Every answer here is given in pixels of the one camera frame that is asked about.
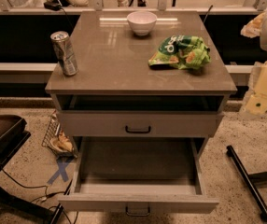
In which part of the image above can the wire basket on floor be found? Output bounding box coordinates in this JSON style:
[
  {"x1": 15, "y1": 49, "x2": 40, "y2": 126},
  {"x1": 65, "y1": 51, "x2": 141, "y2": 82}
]
[{"x1": 42, "y1": 112, "x2": 75, "y2": 157}]

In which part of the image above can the black power adapter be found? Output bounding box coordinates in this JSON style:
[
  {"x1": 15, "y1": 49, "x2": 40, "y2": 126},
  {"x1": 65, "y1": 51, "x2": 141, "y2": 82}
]
[{"x1": 44, "y1": 1, "x2": 62, "y2": 11}]

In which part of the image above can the blue tape cross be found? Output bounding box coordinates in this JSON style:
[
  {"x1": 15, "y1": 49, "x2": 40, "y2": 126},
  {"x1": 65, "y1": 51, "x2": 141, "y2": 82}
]
[{"x1": 48, "y1": 157, "x2": 74, "y2": 185}]

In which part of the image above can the black stand base bar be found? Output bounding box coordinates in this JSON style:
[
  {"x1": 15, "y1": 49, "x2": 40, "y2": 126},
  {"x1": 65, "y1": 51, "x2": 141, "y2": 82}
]
[{"x1": 227, "y1": 146, "x2": 267, "y2": 222}]

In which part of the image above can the black floor bar left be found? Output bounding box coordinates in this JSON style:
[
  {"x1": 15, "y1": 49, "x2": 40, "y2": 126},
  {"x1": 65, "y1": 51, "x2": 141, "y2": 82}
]
[{"x1": 48, "y1": 181, "x2": 72, "y2": 224}]

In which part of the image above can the grey drawer cabinet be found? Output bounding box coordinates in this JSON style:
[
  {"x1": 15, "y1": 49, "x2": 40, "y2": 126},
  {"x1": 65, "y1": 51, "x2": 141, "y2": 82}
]
[{"x1": 46, "y1": 11, "x2": 236, "y2": 151}]

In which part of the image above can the black tray cart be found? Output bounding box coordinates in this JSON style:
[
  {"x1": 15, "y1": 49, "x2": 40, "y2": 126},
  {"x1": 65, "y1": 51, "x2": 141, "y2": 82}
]
[{"x1": 0, "y1": 115, "x2": 55, "y2": 222}]

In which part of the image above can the green chip bag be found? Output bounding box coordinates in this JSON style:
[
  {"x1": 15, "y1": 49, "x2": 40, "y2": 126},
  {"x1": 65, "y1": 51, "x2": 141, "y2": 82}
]
[{"x1": 148, "y1": 35, "x2": 211, "y2": 70}]

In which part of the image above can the white bowl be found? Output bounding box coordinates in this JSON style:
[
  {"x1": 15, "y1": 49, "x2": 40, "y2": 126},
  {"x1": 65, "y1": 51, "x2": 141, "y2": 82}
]
[{"x1": 127, "y1": 11, "x2": 157, "y2": 35}]

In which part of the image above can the grey drawer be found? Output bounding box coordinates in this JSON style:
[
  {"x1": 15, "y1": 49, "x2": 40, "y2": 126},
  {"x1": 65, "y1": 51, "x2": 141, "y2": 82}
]
[
  {"x1": 59, "y1": 137, "x2": 218, "y2": 217},
  {"x1": 57, "y1": 111, "x2": 223, "y2": 137}
]

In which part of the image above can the black floor cable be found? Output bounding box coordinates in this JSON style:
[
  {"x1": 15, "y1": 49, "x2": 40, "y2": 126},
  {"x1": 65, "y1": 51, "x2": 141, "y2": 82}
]
[{"x1": 0, "y1": 165, "x2": 78, "y2": 224}]

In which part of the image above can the silver drink can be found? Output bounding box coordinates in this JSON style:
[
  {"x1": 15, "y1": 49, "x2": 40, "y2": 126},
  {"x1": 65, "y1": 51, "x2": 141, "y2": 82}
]
[{"x1": 50, "y1": 31, "x2": 78, "y2": 76}]

